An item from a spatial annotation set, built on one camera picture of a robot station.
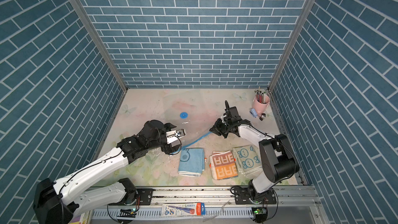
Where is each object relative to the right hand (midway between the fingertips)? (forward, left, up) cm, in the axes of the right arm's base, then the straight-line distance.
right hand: (210, 129), depth 89 cm
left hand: (-9, +15, +9) cm, 19 cm away
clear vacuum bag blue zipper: (+19, +11, -10) cm, 24 cm away
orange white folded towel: (-17, -8, -6) cm, 20 cm away
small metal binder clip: (+19, -35, -8) cm, 40 cm away
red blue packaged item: (-38, +10, -7) cm, 40 cm away
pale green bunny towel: (-13, -22, -7) cm, 27 cm away
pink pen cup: (+21, -31, +2) cm, 37 cm away
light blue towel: (-17, +9, -6) cm, 20 cm away
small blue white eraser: (+20, -28, -7) cm, 35 cm away
